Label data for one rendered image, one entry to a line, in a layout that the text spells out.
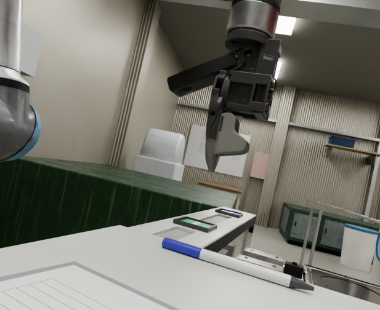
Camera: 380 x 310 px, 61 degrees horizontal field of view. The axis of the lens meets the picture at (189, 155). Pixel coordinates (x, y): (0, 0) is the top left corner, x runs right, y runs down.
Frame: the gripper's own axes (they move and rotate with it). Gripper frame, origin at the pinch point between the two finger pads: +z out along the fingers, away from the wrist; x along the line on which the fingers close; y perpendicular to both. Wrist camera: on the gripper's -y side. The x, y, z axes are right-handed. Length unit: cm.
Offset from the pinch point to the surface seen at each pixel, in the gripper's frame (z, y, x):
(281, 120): -159, -47, 771
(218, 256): 8.6, 7.9, -19.1
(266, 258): 15.5, 10.8, 18.1
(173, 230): 10.3, -1.3, -5.7
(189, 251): 8.9, 5.2, -19.2
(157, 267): 9.4, 4.4, -24.7
